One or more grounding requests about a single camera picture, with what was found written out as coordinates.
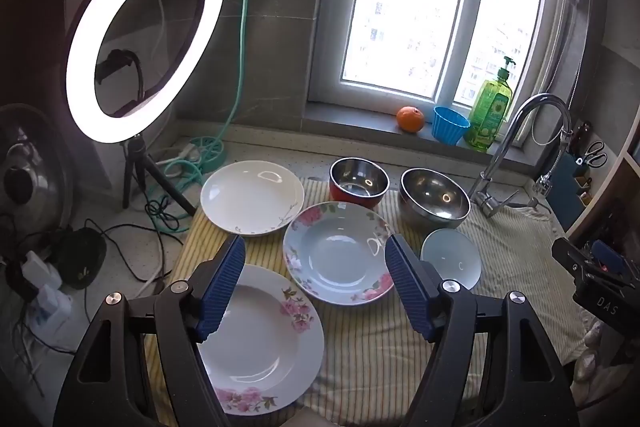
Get metal pot lid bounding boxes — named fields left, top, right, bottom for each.
left=0, top=104, right=76, bottom=248

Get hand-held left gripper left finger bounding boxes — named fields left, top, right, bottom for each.
left=52, top=234, right=256, bottom=427

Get chrome faucet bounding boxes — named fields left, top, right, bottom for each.
left=469, top=93, right=573, bottom=218

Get orange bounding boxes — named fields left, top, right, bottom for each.
left=397, top=106, right=426, bottom=134

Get white plate with pink flowers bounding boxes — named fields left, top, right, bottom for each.
left=197, top=264, right=326, bottom=414

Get scissors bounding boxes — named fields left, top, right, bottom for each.
left=582, top=141, right=608, bottom=168

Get person's right hand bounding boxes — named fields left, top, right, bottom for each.
left=571, top=318, right=606, bottom=388

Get tangle of black cables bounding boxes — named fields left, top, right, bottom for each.
left=0, top=194, right=201, bottom=388

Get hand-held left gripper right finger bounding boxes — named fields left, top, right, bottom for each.
left=384, top=233, right=573, bottom=427

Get small light blue bowl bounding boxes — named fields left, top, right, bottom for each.
left=420, top=228, right=482, bottom=292

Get light blue floral plate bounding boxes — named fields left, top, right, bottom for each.
left=282, top=201, right=396, bottom=306

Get plain steel bowl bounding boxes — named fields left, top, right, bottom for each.
left=399, top=168, right=472, bottom=229

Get striped yellow cloth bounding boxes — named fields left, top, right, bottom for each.
left=145, top=177, right=596, bottom=427

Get red steel bowl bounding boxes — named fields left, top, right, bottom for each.
left=329, top=157, right=390, bottom=208

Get round teal power strip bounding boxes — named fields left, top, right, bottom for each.
left=189, top=136, right=227, bottom=168

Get dark knife holder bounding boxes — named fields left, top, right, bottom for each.
left=550, top=122, right=598, bottom=230

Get white plate with grey sprig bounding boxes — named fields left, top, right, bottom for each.
left=200, top=160, right=306, bottom=238

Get window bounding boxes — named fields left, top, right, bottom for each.
left=307, top=0, right=576, bottom=118

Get black phone holder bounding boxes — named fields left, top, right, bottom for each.
left=96, top=49, right=151, bottom=118

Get teal power cable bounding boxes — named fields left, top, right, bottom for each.
left=150, top=0, right=266, bottom=235

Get white multi-plug adapter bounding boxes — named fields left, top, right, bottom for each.
left=22, top=251, right=72, bottom=339

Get green dish soap bottle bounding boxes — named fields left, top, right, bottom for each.
left=464, top=56, right=513, bottom=152

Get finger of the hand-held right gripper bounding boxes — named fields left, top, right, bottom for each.
left=590, top=239, right=627, bottom=275
left=551, top=237, right=593, bottom=282

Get blue ribbed cup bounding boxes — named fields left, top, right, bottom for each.
left=431, top=106, right=471, bottom=146

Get black tripod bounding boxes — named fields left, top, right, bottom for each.
left=122, top=134, right=198, bottom=218

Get black pouch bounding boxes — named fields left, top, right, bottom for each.
left=55, top=227, right=108, bottom=290

